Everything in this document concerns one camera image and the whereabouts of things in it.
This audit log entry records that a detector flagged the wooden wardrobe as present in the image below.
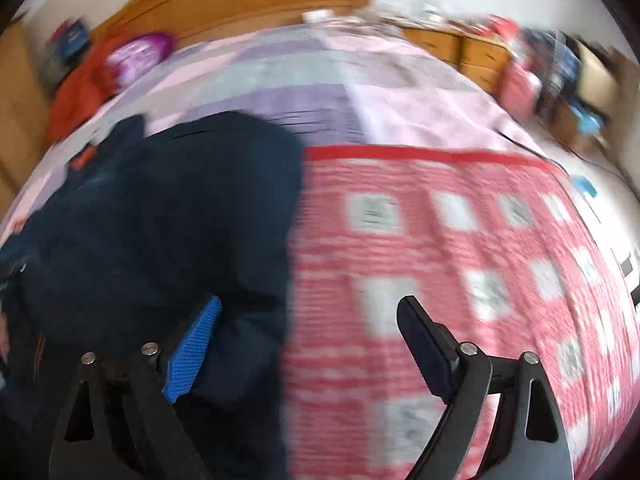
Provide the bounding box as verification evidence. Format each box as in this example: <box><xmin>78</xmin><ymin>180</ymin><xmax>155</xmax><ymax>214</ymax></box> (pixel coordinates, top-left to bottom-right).
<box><xmin>0</xmin><ymin>15</ymin><xmax>62</xmax><ymax>211</ymax></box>

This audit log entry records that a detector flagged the small blue packet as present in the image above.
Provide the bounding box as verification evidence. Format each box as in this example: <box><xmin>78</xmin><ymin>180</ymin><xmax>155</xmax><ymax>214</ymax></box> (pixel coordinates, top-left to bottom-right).
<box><xmin>572</xmin><ymin>175</ymin><xmax>599</xmax><ymax>199</ymax></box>

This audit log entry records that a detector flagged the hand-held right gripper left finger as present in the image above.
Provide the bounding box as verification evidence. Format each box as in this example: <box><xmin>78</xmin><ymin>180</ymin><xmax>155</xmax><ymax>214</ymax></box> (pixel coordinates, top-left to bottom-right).
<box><xmin>48</xmin><ymin>295</ymin><xmax>223</xmax><ymax>480</ymax></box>

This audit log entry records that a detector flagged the pile of printed bags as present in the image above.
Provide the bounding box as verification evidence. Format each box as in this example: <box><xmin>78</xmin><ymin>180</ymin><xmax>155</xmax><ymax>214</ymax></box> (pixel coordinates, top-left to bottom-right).
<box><xmin>520</xmin><ymin>27</ymin><xmax>617</xmax><ymax>111</ymax></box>

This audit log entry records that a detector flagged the wooden bedside cabinet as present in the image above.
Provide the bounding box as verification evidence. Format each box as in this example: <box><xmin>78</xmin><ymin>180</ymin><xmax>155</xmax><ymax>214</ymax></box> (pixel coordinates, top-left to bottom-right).
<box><xmin>400</xmin><ymin>22</ymin><xmax>517</xmax><ymax>97</ymax></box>

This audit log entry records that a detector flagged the pastel patchwork bed sheet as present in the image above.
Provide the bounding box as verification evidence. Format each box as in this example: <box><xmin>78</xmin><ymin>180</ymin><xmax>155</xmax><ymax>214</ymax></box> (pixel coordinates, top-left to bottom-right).
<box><xmin>0</xmin><ymin>25</ymin><xmax>551</xmax><ymax>241</ymax></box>

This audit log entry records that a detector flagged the grey blue cloth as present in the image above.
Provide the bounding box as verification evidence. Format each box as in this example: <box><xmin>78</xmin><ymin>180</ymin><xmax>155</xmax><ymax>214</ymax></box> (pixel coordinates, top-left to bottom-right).
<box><xmin>42</xmin><ymin>17</ymin><xmax>94</xmax><ymax>86</ymax></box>

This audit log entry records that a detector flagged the pink bag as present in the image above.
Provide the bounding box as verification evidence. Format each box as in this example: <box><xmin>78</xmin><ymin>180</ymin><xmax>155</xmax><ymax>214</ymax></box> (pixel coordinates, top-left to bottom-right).
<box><xmin>500</xmin><ymin>60</ymin><xmax>544</xmax><ymax>117</ymax></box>

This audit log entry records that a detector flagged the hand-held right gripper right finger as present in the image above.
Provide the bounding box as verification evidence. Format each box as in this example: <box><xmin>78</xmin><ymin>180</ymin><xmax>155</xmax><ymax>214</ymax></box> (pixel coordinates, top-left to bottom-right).
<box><xmin>396</xmin><ymin>296</ymin><xmax>575</xmax><ymax>480</ymax></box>

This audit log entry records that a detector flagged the heap of small sundries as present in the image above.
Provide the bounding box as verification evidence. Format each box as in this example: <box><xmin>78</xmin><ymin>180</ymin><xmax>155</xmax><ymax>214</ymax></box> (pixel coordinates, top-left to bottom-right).
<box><xmin>370</xmin><ymin>2</ymin><xmax>521</xmax><ymax>36</ymax></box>

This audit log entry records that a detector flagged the purple patterned pillow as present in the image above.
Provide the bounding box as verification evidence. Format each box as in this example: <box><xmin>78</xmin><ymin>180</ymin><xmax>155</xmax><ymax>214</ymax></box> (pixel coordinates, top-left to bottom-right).
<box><xmin>105</xmin><ymin>31</ymin><xmax>176</xmax><ymax>87</ymax></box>

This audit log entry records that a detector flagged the cardboard box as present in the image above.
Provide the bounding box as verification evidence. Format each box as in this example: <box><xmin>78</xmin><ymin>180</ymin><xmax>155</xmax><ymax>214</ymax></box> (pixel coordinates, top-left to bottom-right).
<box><xmin>549</xmin><ymin>99</ymin><xmax>612</xmax><ymax>152</ymax></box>

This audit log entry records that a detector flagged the navy blue padded jacket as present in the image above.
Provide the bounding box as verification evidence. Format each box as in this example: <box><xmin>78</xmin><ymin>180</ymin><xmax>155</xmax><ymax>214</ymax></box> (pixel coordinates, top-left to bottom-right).
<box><xmin>0</xmin><ymin>111</ymin><xmax>307</xmax><ymax>480</ymax></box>

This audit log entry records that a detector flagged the orange padded jacket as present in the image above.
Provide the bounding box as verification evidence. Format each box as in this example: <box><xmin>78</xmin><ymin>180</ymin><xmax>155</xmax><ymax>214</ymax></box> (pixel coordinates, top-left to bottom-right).
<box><xmin>47</xmin><ymin>27</ymin><xmax>132</xmax><ymax>143</ymax></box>

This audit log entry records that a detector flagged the black cable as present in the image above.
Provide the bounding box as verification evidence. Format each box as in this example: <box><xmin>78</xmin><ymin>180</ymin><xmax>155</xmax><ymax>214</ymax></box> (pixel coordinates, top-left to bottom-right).
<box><xmin>495</xmin><ymin>129</ymin><xmax>640</xmax><ymax>188</ymax></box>

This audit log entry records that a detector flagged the red checkered blanket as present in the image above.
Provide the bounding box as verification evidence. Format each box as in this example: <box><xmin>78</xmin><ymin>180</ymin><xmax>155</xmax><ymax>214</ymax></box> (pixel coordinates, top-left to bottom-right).
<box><xmin>280</xmin><ymin>145</ymin><xmax>640</xmax><ymax>480</ymax></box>

